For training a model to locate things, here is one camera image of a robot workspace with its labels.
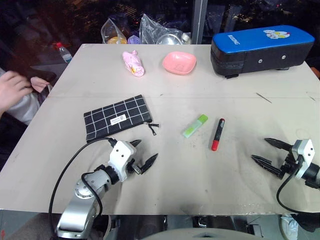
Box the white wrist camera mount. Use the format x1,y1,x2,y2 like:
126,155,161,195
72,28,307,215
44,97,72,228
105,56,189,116
108,140,138,182
290,138,315,181

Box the red-capped water bottle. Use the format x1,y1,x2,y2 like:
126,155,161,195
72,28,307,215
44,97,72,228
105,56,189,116
54,41,74,64

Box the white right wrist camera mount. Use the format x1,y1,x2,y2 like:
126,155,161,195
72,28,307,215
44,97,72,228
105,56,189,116
290,138,315,181

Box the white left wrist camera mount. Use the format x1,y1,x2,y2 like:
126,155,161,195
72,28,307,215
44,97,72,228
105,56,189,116
108,140,138,182

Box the blue and black padded box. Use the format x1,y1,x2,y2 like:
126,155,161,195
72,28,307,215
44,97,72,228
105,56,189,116
210,24,316,80

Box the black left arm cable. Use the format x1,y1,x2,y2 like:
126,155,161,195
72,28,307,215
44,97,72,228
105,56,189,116
48,136,117,237

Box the clear crumpled plastic bag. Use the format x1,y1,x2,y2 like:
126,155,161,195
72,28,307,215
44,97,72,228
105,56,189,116
138,13,186,46

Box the black white-grid pencil case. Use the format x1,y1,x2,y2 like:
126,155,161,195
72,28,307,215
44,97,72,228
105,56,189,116
83,94,160,144

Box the green highlighter pen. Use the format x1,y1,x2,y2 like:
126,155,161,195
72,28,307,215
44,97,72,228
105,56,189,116
181,114,209,139

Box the steel bowl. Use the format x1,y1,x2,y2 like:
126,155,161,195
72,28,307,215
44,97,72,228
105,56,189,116
155,33,183,46

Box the pink plastic bowl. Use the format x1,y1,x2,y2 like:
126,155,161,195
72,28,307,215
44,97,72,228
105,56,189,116
161,50,197,75

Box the grey rounded robot torso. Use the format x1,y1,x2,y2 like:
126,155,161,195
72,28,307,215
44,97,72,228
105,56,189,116
141,226,265,240

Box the person's white garment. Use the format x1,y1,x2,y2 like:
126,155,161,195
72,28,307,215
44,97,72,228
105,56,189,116
4,91,42,126

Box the grey window frame post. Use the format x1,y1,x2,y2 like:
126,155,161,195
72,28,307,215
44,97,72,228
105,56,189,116
190,0,209,46

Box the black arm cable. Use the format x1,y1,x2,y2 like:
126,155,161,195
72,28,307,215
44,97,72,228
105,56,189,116
48,136,117,237
275,154,311,215

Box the white sneaker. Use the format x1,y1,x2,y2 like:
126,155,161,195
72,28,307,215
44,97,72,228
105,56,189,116
279,213,300,240

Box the person's bare hand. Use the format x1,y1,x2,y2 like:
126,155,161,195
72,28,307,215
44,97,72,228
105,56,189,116
0,70,33,118
29,76,50,94

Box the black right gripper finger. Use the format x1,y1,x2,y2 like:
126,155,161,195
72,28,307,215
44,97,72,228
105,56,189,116
263,137,293,152
250,154,284,176

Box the dark smartphone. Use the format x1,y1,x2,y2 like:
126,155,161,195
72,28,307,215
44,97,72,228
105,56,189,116
36,83,54,104

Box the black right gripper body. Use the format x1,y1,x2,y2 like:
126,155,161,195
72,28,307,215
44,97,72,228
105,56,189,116
277,146,305,180

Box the plastic bag with oranges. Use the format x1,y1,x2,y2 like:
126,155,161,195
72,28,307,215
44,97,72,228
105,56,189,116
100,15,131,46

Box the red and black marker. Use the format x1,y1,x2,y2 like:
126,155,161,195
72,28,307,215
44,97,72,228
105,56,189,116
211,117,225,152

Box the pink plush toy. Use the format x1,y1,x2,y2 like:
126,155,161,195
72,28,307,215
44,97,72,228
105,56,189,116
121,49,146,78

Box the white-capped bottle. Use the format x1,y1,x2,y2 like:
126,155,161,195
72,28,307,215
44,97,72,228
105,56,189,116
180,32,193,45

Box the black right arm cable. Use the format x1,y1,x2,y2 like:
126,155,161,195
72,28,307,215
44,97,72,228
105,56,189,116
275,154,311,215

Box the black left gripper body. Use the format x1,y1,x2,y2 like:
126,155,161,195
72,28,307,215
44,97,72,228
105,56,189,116
125,143,148,176

